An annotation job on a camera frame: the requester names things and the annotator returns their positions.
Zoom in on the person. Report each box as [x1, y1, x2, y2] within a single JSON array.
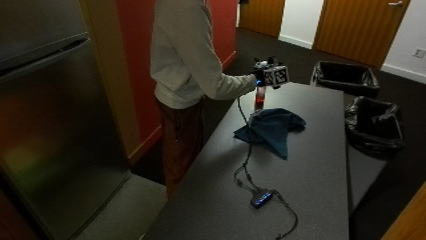
[[149, 0, 258, 201]]

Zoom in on stainless steel refrigerator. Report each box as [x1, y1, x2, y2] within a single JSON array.
[[0, 0, 133, 240]]

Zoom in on black cable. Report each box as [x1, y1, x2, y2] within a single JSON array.
[[233, 95, 263, 195], [270, 189, 299, 240]]

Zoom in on white marker cube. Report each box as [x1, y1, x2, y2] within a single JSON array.
[[262, 65, 290, 87]]

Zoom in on black lined trash bin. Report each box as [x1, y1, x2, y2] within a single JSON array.
[[343, 95, 406, 160], [309, 60, 382, 99]]

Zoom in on black hub with blue lights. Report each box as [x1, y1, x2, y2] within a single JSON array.
[[249, 188, 275, 210]]

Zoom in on dark blue cloth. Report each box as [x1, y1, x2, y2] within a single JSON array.
[[233, 107, 307, 160]]

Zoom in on wooden door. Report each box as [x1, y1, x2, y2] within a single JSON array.
[[311, 0, 413, 70], [237, 0, 286, 39]]

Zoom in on red drink bottle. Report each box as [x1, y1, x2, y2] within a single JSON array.
[[254, 85, 267, 105]]

